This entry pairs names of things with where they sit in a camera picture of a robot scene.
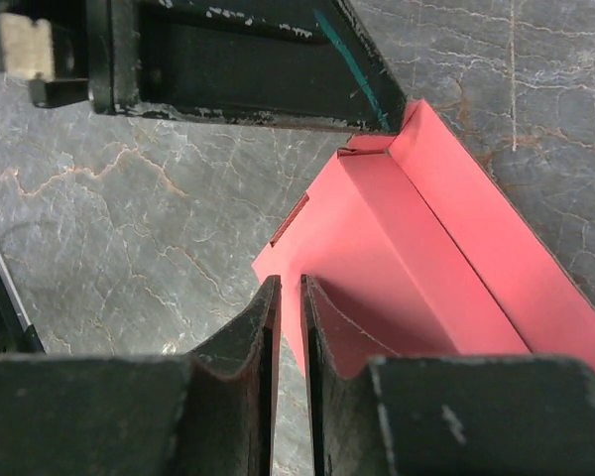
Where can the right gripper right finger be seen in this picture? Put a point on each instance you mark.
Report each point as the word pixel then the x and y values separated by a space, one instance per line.
pixel 374 412

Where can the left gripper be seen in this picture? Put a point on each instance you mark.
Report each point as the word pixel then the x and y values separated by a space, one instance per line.
pixel 61 49

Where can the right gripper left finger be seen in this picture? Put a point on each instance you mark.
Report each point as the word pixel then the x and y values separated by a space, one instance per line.
pixel 209 411

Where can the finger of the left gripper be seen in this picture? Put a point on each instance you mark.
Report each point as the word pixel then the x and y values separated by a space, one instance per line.
pixel 280 64

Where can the pink paper box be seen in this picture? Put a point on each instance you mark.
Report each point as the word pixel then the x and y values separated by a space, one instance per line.
pixel 414 248

